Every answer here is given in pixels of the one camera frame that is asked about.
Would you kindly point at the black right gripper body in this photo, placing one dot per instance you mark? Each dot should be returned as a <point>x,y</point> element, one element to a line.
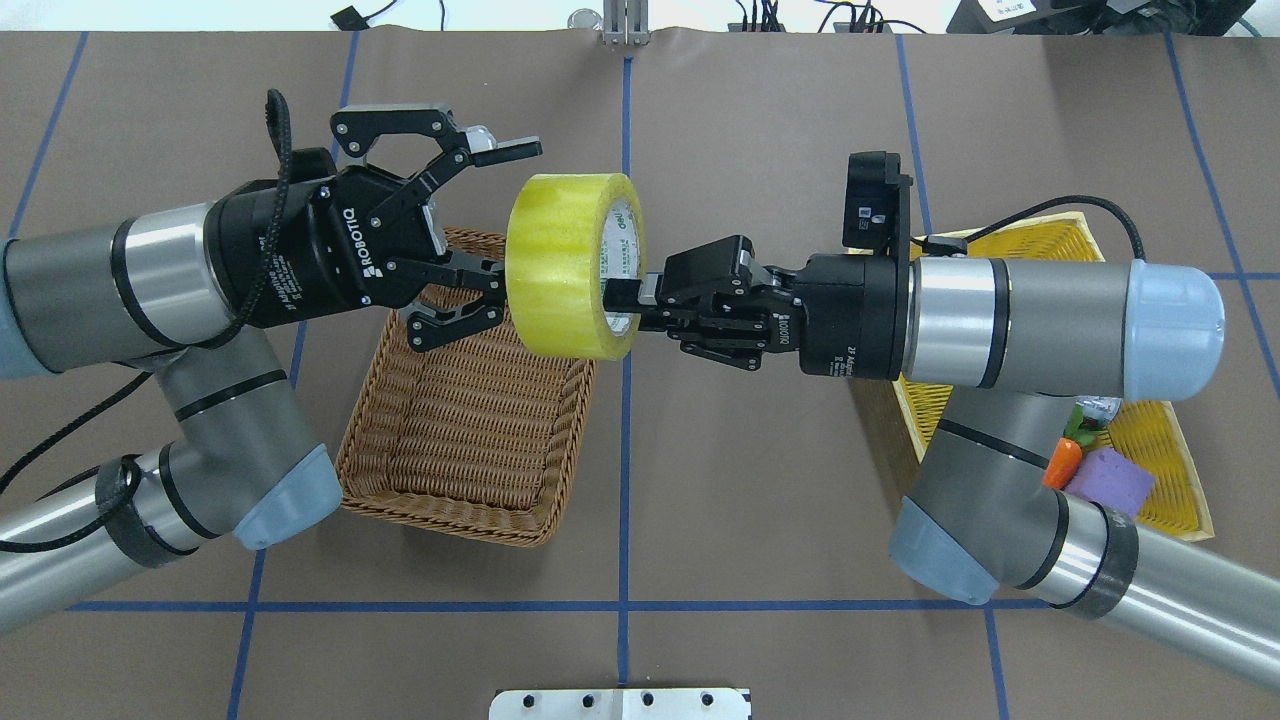
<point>850,318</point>

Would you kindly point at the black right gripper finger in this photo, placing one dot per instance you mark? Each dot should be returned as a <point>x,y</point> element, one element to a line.
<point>724,267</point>
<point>733,339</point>

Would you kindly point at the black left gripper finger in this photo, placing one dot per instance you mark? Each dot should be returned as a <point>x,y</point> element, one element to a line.
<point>429,326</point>
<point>378,200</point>

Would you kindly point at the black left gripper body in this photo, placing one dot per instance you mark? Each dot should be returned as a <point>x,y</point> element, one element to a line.
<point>300,250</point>

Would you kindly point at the yellow packing tape roll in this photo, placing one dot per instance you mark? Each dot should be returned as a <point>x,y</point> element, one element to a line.
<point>567,235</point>

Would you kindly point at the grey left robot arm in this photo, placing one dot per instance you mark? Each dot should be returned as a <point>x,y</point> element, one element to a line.
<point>184,297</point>

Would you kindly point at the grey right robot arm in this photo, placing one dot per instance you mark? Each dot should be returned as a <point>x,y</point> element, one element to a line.
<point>1018,342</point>

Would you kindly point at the brown wicker basket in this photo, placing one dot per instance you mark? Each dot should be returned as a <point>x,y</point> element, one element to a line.
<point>479,439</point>

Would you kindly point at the yellow woven plastic basket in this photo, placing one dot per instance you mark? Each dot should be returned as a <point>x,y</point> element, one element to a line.
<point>1146,432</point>

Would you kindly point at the orange toy carrot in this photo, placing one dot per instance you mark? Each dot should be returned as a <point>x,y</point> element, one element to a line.
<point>1065,461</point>

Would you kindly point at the metal clamp top edge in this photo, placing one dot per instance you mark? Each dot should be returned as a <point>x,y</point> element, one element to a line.
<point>625,23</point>

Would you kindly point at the purple foam block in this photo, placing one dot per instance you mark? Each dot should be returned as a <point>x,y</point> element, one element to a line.
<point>1107,477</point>

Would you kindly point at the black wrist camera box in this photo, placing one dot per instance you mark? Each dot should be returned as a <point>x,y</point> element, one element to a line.
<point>877,203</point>

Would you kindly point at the metal bracket bottom edge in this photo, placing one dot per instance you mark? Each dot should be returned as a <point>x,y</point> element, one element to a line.
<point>624,703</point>

